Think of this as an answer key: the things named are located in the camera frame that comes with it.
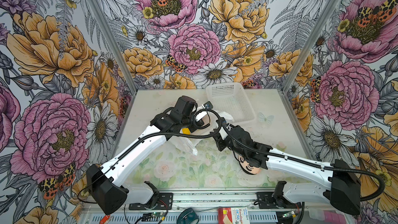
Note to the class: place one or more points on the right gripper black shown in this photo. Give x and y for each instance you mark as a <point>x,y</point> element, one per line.
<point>219,140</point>

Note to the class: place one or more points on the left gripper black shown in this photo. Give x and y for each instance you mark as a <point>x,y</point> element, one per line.
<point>192,128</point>

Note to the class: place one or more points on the translucent white plastic bag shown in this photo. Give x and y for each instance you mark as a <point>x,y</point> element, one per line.
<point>189,144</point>

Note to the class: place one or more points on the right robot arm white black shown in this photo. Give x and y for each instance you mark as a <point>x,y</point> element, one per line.
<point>328,183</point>

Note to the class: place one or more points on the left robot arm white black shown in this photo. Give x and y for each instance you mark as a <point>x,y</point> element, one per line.
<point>105,183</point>

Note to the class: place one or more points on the yellow toy fruit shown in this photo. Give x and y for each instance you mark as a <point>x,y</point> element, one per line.
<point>186,131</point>

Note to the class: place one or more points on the cartoon boy plush doll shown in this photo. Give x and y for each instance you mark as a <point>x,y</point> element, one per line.
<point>246,167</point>

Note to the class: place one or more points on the white plastic mesh basket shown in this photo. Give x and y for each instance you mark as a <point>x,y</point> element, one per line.
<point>231,99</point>

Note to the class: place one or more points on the red bandage box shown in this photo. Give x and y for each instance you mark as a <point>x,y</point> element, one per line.
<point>233,215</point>

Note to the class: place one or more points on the pink item in clear box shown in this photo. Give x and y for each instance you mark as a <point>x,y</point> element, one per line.
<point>327,216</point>

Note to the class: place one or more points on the teal tape roll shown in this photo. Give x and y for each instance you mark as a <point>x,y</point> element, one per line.
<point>188,216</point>

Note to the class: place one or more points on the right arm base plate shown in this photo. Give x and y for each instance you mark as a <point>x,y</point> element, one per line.
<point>268,200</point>

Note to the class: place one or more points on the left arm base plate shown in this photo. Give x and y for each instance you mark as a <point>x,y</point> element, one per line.
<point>161,201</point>

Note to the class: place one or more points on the red handled tool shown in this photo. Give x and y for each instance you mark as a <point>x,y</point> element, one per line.
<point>105,219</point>

